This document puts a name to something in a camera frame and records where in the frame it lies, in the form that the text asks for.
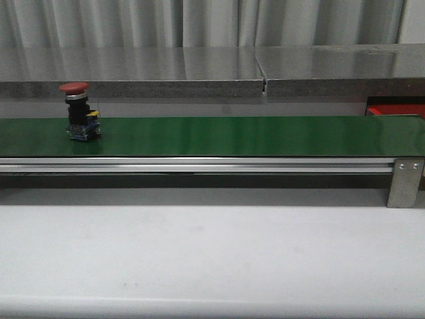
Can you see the steel conveyor support bracket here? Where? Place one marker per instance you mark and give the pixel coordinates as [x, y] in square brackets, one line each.
[407, 173]

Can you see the left grey stone slab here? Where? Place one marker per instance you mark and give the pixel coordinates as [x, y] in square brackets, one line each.
[119, 73]

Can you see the grey pleated curtain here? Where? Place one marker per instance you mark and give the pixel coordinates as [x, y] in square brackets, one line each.
[31, 24]

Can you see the red plastic tray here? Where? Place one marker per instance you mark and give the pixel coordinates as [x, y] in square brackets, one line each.
[396, 110]

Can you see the red mushroom push button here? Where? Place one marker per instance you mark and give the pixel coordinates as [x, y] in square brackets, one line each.
[83, 121]

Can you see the green conveyor belt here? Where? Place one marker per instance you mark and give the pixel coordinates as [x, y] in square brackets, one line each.
[295, 136]

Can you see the aluminium conveyor side rail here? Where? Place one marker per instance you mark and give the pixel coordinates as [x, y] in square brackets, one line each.
[196, 165]

